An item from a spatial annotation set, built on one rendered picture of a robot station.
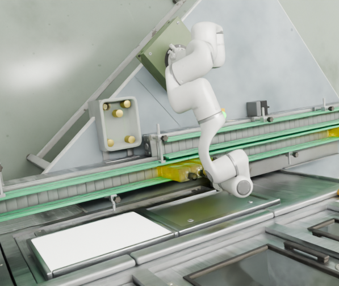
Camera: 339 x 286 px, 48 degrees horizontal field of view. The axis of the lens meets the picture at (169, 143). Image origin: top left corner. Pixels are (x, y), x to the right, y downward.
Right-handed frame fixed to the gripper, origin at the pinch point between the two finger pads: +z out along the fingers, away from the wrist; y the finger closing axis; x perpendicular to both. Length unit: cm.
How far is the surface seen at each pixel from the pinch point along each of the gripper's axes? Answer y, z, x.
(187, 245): -15.2, -28.1, 20.6
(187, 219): -13.7, -9.7, 14.5
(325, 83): 26, 74, -110
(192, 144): 7.1, 31.5, -3.4
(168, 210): -13.6, 5.2, 17.9
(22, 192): 4, 4, 70
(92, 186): -2.0, 18.4, 45.5
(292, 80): 31, 66, -81
